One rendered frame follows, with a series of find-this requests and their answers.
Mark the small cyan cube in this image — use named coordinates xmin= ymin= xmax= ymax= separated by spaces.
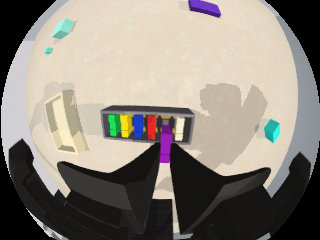
xmin=264 ymin=119 xmax=280 ymax=143

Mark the purple flat bar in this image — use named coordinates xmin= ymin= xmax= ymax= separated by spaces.
xmin=188 ymin=0 xmax=221 ymax=17

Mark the teal rectangular block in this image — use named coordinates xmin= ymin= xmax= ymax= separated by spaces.
xmin=52 ymin=19 xmax=75 ymax=40

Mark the cream fuse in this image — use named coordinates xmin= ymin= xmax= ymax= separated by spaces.
xmin=173 ymin=116 xmax=184 ymax=141

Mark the violet fuse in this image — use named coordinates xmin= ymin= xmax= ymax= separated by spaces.
xmin=160 ymin=120 xmax=172 ymax=163

